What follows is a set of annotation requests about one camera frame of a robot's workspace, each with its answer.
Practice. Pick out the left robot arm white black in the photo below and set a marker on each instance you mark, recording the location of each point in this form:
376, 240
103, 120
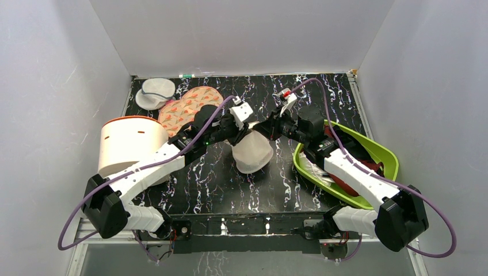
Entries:
109, 205

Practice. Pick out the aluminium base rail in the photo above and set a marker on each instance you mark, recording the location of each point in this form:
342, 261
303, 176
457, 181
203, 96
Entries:
281, 232

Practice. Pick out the floral mesh laundry bag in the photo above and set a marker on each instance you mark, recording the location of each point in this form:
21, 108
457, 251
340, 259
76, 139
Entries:
176, 113

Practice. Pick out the small white grey-trimmed laundry bag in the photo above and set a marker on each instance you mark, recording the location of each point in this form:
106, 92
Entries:
154, 93

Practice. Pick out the white mesh laundry bag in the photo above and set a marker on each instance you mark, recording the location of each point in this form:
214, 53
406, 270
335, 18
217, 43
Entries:
253, 152

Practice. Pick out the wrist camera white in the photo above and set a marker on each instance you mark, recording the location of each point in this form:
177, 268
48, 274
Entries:
288, 99
241, 114

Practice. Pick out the white lace garment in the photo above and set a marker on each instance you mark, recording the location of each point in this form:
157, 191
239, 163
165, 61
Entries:
317, 174

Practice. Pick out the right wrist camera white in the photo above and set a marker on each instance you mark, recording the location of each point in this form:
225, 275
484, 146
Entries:
288, 99

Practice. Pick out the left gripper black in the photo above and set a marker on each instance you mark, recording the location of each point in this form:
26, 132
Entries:
239, 134

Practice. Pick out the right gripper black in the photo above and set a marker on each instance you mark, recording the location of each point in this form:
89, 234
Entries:
271, 127

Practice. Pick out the black garment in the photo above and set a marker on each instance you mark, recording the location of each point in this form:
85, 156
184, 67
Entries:
357, 150

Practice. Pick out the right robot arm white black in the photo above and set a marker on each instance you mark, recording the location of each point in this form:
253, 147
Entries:
397, 216

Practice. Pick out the white cylindrical basket orange rim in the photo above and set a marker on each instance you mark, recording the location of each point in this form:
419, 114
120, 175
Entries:
127, 140

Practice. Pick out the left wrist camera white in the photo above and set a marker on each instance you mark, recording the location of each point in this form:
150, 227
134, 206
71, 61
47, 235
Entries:
241, 114

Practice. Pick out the green plastic basin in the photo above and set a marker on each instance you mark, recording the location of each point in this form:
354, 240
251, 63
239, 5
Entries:
378, 153

